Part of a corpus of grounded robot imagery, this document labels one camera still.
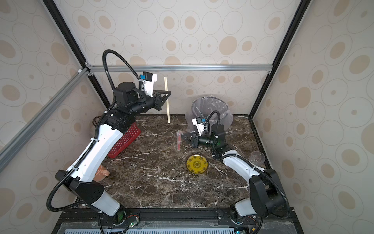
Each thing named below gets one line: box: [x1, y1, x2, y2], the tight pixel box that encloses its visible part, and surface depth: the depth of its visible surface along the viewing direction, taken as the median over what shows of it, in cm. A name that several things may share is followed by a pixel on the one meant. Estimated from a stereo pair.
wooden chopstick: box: [164, 76, 171, 124], surface depth 65 cm
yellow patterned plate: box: [186, 153, 209, 175], surface depth 94 cm
